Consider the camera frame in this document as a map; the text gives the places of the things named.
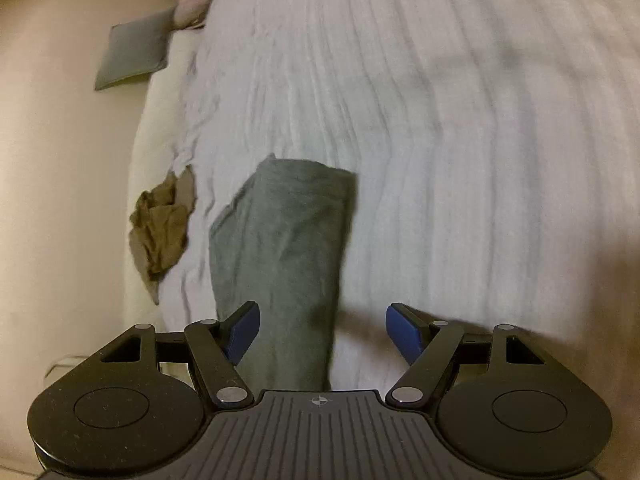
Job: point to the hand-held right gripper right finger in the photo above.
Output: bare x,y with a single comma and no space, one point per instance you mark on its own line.
400,330

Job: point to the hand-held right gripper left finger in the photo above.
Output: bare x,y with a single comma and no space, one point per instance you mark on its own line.
245,330

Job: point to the grey pants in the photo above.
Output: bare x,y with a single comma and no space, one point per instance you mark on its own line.
285,240

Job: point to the brown garment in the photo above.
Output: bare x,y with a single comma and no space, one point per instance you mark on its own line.
162,230

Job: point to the grey pillow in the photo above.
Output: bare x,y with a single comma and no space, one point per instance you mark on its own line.
132,50

